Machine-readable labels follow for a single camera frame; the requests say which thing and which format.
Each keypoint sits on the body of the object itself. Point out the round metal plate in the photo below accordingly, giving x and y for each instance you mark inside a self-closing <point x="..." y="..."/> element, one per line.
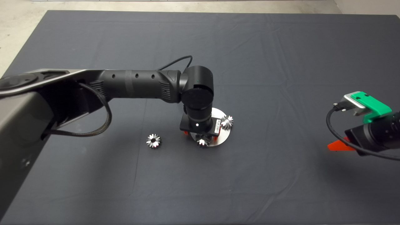
<point x="223" y="137"/>

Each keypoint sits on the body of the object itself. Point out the dark grey table cloth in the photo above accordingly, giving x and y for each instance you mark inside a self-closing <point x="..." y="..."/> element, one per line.
<point x="265" y="62"/>

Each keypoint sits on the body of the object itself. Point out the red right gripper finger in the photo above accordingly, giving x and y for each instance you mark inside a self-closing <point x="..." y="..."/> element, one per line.
<point x="340" y="147"/>

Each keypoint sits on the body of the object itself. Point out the green right camera mount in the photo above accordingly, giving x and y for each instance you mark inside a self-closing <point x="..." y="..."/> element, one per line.
<point x="376" y="109"/>

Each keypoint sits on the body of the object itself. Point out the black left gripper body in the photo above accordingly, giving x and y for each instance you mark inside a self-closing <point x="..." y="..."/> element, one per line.
<point x="200" y="128"/>

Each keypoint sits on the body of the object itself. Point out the small steel gear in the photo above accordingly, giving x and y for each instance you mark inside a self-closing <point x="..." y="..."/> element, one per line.
<point x="157" y="143"/>
<point x="227" y="122"/>

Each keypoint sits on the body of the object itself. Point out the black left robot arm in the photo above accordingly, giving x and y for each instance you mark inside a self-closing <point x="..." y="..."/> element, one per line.
<point x="134" y="84"/>

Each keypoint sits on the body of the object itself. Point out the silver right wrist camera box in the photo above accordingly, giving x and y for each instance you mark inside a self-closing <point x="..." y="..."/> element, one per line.
<point x="351" y="103"/>

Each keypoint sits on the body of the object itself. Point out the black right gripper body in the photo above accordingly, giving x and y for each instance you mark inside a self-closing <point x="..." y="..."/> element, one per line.
<point x="372" y="137"/>

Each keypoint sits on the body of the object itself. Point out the large steel gear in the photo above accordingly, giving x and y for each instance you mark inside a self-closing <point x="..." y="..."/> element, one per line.
<point x="202" y="142"/>

